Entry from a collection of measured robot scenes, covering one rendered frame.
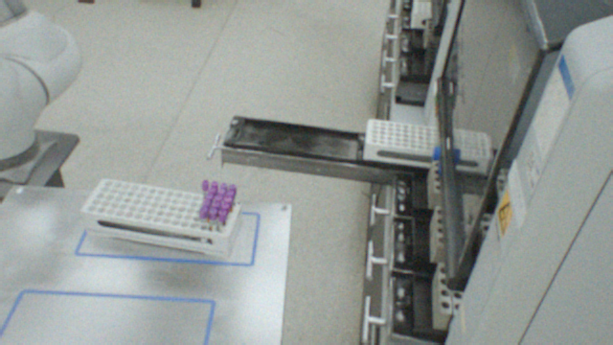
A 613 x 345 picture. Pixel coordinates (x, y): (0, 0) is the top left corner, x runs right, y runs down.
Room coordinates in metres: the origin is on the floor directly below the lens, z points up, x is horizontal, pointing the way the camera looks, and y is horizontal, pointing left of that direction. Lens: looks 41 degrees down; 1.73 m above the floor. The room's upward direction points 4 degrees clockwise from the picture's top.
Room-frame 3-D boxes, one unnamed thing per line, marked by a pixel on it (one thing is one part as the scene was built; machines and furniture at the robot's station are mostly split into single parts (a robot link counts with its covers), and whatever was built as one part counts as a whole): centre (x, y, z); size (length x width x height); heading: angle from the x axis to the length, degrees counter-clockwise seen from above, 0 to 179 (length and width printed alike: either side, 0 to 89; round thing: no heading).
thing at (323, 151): (1.15, -0.13, 0.78); 0.73 x 0.14 x 0.09; 85
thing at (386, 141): (1.13, -0.31, 0.83); 0.30 x 0.10 x 0.06; 85
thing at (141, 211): (0.82, 0.26, 0.85); 0.30 x 0.10 x 0.06; 83
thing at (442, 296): (0.68, -0.28, 0.85); 0.12 x 0.02 x 0.06; 174
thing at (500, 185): (0.97, -0.44, 0.85); 0.12 x 0.02 x 0.06; 175
